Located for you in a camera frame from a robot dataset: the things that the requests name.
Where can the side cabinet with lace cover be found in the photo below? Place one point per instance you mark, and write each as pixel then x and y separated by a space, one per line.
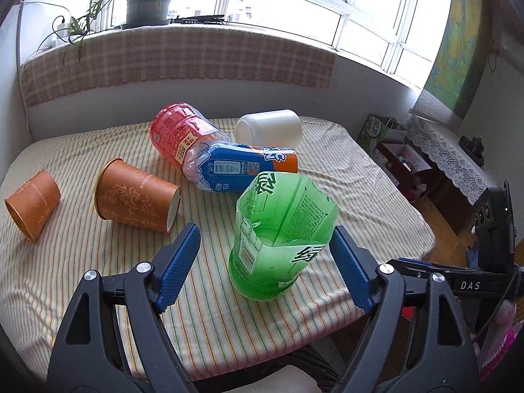
pixel 446 151

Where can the black flat device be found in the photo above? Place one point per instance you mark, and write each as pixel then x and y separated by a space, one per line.
pixel 200 19

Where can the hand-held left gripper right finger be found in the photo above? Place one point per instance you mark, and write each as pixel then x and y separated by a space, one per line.
pixel 351 269

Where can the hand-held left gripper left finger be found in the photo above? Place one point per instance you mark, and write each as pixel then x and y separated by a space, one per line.
pixel 180 262

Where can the white plastic cup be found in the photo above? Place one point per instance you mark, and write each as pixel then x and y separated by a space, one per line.
pixel 272 127

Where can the dark red open box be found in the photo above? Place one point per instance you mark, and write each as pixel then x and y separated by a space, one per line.
pixel 399 163

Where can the pink fuzzy sleeved forearm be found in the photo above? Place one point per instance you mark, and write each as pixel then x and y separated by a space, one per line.
pixel 497 348

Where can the plaid windowsill cloth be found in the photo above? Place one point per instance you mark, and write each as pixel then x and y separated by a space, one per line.
pixel 184 61

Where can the red label plastic bottle cup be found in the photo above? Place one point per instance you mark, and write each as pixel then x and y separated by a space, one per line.
pixel 180 131

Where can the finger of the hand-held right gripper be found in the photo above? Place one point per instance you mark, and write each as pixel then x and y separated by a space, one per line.
pixel 417 268

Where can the dark teapot ornament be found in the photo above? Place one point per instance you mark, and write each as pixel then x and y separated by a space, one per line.
pixel 473 147

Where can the dark wooden cabinet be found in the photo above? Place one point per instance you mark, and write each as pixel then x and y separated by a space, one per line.
pixel 448 202

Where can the potted spider plant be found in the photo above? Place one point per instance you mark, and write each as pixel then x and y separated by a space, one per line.
pixel 149 6

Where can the green paper bag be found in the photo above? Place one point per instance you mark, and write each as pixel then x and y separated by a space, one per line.
pixel 378 131

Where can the large patterned orange paper cup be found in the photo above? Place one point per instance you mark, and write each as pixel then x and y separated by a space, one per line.
pixel 133 196

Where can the small orange paper cup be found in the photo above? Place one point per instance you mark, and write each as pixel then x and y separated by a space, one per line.
pixel 35 206

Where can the green cut plastic bottle cup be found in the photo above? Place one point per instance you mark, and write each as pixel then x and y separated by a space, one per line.
pixel 278 233

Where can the blue label plastic bottle cup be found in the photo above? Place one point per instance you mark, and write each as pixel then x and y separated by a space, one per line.
pixel 233 166

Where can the wall map scroll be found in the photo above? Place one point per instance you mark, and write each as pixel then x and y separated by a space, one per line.
pixel 454 49

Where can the striped table cloth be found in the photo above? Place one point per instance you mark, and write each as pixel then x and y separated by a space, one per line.
pixel 245 335

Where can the person's right hand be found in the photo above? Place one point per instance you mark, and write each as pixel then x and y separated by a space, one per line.
pixel 504 311

